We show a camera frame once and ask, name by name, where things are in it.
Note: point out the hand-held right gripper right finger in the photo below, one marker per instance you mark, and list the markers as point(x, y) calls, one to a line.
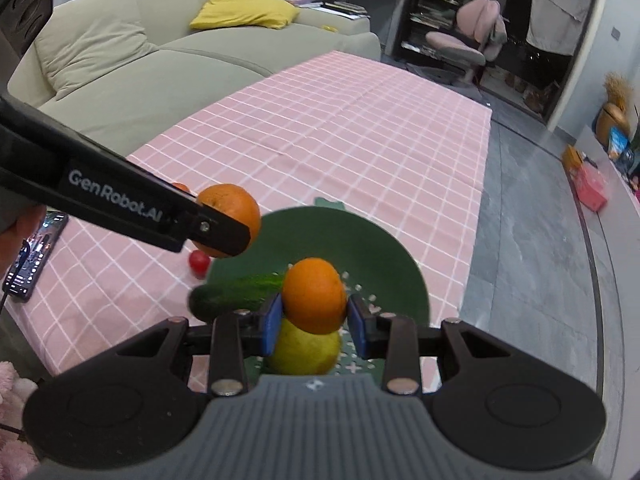
point(357, 327)

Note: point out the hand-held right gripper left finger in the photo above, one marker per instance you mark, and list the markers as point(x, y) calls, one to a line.
point(272, 325)

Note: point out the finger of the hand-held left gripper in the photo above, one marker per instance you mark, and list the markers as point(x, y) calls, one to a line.
point(220, 237)

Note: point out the small orange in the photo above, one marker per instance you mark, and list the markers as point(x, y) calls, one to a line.
point(235, 205)

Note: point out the large orange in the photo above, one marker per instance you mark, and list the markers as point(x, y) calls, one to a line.
point(314, 295)

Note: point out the dark green plate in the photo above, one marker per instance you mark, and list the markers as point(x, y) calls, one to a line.
point(350, 250)

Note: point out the person's left hand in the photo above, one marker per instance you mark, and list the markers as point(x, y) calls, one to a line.
point(27, 235)

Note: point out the red cherry tomato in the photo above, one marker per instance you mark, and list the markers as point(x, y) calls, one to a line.
point(181, 187)
point(199, 263)

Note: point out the yellow lemon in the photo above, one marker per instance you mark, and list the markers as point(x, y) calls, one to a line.
point(305, 356)

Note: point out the green cucumber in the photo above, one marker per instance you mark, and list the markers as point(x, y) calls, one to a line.
point(225, 297)

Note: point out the black smartphone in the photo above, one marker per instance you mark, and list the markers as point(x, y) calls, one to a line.
point(42, 260)

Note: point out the beige sofa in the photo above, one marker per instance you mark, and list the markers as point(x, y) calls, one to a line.
point(165, 80)

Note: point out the beige sofa cushion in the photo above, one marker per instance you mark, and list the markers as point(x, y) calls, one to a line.
point(90, 45)

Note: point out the pink checked tablecloth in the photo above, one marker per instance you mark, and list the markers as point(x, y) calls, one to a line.
point(350, 135)

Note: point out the yellow pillow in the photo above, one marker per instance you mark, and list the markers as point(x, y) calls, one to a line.
point(245, 10)

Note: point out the pink plush toy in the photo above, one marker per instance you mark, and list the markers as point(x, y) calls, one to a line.
point(15, 410)

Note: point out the stack of books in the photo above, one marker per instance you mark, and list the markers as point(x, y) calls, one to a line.
point(340, 9)

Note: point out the grey low ledge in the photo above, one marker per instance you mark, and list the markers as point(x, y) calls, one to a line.
point(617, 250)

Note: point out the pink box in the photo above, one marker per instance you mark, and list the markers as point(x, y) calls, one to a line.
point(592, 187)

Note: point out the orange packet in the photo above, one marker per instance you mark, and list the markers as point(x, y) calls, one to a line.
point(572, 156)

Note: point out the pink office chair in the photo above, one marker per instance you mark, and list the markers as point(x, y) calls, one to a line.
point(470, 35)

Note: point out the blue packet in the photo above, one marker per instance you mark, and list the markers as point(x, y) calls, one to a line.
point(618, 144)

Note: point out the gold vase with dried plant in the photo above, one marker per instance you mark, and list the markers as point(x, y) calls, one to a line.
point(614, 115)

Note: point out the hanging beige towel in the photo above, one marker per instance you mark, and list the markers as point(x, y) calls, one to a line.
point(557, 10)

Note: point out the wall switch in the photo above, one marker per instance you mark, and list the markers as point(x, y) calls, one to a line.
point(616, 34)

